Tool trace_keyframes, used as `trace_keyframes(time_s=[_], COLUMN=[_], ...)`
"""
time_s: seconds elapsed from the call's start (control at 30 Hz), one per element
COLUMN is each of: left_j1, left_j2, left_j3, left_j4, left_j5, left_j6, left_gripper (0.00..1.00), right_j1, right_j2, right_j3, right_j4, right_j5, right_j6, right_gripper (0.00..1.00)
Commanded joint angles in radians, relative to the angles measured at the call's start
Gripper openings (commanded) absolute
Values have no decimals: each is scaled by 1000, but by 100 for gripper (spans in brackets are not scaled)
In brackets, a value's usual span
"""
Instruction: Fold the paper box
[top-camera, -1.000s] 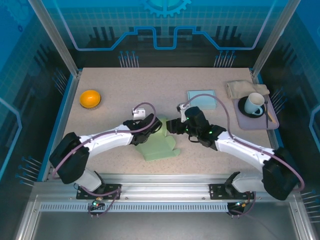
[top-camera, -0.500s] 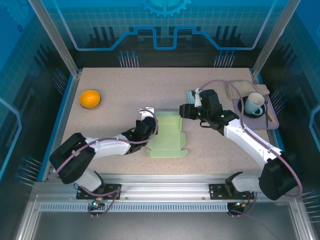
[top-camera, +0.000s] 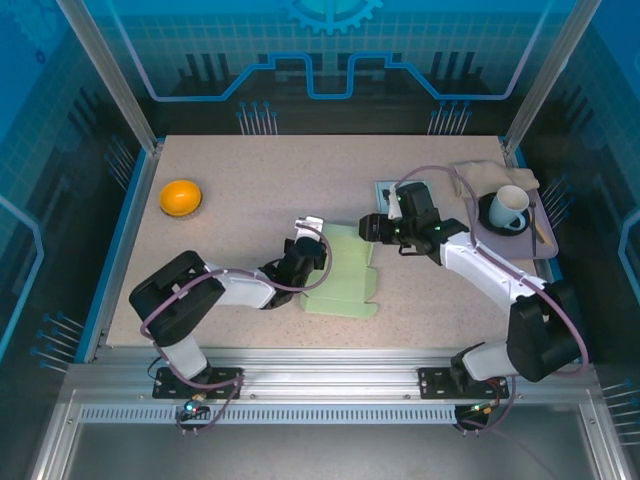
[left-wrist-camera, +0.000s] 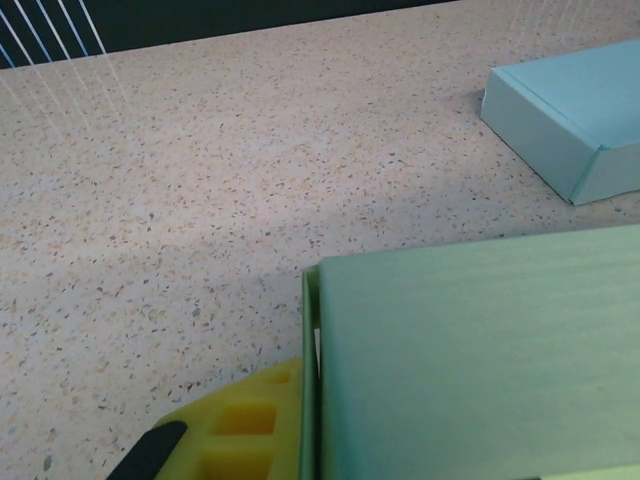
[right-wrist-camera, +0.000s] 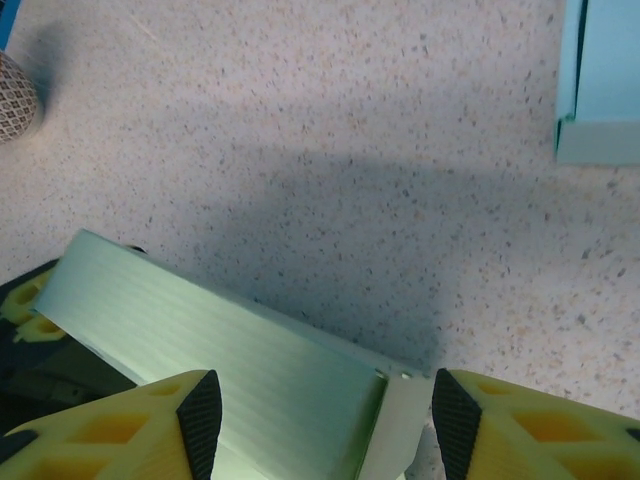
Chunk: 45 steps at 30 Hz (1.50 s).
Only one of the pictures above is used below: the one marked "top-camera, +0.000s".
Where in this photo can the green cardboard sheets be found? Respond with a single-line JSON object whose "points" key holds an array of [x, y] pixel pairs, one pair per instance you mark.
{"points": [[350, 300]]}

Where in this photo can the small wooden stick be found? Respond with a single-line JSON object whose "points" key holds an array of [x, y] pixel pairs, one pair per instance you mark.
{"points": [[545, 237]]}

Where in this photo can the orange dome-shaped object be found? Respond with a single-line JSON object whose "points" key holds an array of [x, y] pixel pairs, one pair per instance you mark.
{"points": [[180, 197]]}

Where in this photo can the white ceramic mug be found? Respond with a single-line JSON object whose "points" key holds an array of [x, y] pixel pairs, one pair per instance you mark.
{"points": [[502, 212]]}

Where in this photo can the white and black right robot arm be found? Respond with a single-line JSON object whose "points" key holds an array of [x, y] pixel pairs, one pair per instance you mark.
{"points": [[485, 265]]}

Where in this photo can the beige folded cloth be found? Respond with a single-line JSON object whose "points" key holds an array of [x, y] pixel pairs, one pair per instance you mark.
{"points": [[492, 172]]}

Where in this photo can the aluminium frame post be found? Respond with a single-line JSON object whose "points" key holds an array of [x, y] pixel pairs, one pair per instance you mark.
{"points": [[550, 75], [111, 75]]}

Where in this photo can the black round saucer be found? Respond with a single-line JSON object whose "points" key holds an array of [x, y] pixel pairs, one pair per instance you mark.
{"points": [[482, 215]]}

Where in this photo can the light blue paper box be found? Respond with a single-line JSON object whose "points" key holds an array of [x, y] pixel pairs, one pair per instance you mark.
{"points": [[381, 192]]}

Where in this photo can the aluminium mounting rail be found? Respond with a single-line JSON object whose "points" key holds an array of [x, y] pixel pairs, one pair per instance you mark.
{"points": [[325, 370]]}

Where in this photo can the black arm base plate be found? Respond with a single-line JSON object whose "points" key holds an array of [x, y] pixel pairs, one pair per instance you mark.
{"points": [[162, 390], [430, 382]]}

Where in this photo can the dark metal spoon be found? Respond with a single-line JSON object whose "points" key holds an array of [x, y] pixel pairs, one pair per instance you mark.
{"points": [[534, 240]]}

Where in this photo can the small LED circuit board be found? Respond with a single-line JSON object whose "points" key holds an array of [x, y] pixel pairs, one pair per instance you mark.
{"points": [[480, 410], [192, 410]]}

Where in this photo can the lilac plastic tray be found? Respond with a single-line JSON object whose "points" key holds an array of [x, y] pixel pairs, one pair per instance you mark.
{"points": [[505, 247]]}

